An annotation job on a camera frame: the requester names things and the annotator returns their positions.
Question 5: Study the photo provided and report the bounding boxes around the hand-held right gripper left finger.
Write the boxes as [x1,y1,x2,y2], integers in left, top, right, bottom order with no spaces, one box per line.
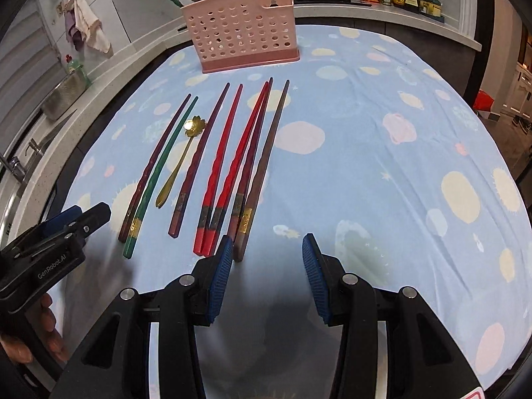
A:
[49,235,235,399]

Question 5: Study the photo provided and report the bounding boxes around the blue printed tablecloth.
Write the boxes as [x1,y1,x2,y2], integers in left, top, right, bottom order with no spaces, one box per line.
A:
[62,25,530,399]

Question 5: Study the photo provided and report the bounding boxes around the brown chopstick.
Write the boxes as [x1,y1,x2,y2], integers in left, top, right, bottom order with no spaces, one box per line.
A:
[233,80,290,262]

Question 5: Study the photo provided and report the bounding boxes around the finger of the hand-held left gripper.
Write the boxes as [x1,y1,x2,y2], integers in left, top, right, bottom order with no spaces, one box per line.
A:
[4,205,84,255]
[0,201,112,284]

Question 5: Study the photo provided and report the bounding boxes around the pink perforated utensil holder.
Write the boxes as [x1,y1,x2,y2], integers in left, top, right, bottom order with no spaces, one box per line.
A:
[182,0,300,74]

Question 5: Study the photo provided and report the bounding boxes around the dark red chopstick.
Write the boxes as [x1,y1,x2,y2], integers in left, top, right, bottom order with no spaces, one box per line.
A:
[226,77,274,242]
[168,82,230,238]
[118,93,192,243]

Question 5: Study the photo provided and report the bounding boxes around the green condiment jar set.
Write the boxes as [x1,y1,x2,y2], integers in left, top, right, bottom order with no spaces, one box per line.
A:
[420,0,445,21]

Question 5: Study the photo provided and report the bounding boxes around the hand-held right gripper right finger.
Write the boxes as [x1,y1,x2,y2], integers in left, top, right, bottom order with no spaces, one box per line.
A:
[302,233,485,399]

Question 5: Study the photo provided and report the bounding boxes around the red object on floor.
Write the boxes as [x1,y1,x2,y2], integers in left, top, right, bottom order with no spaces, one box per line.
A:
[474,90,495,112]

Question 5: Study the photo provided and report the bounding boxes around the steel pot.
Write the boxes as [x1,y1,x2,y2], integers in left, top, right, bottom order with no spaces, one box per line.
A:
[42,72,88,121]

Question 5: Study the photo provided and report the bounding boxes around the purple hanging cloth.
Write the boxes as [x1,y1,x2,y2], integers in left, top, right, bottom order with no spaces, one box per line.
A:
[64,8,86,51]

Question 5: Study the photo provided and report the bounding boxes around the person's left hand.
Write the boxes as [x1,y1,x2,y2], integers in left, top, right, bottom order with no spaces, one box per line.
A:
[0,293,69,364]

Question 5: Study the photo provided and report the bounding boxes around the white window blinds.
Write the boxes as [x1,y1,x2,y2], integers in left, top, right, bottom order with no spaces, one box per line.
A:
[0,8,63,138]

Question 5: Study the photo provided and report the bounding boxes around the chrome faucet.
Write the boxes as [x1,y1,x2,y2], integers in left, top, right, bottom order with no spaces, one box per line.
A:
[0,139,42,184]

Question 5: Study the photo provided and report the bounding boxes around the gold flower spoon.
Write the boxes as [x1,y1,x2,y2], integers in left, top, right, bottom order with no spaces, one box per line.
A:
[155,116,207,209]

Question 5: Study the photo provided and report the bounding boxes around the green dish soap bottle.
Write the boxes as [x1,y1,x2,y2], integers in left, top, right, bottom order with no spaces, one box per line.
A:
[66,56,91,88]

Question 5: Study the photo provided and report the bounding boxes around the white hanging towel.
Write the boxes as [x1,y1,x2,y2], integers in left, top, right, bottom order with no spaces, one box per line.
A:
[66,0,114,55]

